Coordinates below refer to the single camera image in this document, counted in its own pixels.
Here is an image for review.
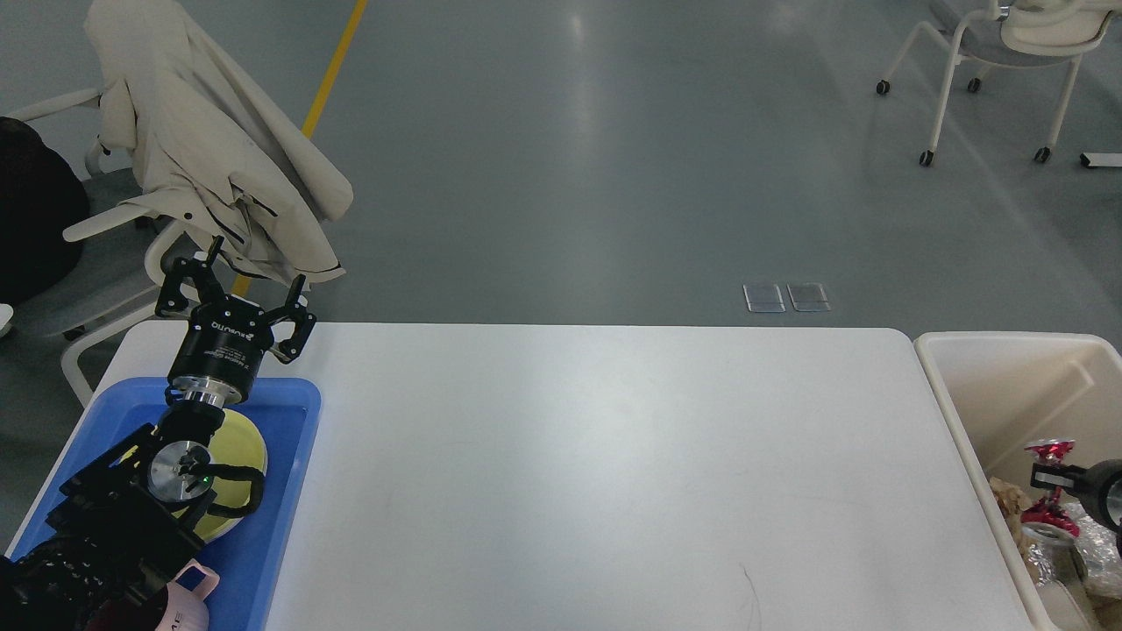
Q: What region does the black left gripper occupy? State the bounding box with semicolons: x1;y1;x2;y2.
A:
155;237;318;406

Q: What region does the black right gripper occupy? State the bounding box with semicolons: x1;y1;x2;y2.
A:
1031;461;1121;532

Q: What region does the red snack wrapper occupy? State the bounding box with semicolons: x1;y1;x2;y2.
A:
1021;436;1080;542

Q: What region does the yellow plastic plate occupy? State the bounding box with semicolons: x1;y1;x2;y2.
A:
209;410;268;507

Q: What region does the pink mug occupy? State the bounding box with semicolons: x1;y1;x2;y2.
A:
83;565;220;631

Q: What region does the white paper cup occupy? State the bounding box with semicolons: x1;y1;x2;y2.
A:
1034;582;1100;630

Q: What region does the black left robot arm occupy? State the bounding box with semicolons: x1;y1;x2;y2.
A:
3;238;316;630

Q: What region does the white waste bin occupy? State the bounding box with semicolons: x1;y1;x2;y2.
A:
916;331;1121;630

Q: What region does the white office chair left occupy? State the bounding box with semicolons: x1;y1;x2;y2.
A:
8;139;199;405

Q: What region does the beige coat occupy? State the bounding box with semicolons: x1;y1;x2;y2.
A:
85;1;355;283

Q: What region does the pale green plate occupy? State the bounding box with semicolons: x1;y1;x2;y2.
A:
194;514;242;543

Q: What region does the person in dark clothes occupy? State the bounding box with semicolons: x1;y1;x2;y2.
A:
1;117;89;307

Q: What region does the blue plastic tray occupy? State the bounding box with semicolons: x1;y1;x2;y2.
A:
8;377;321;630

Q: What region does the white chair background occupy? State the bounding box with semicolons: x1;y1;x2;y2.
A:
875;1;1119;167

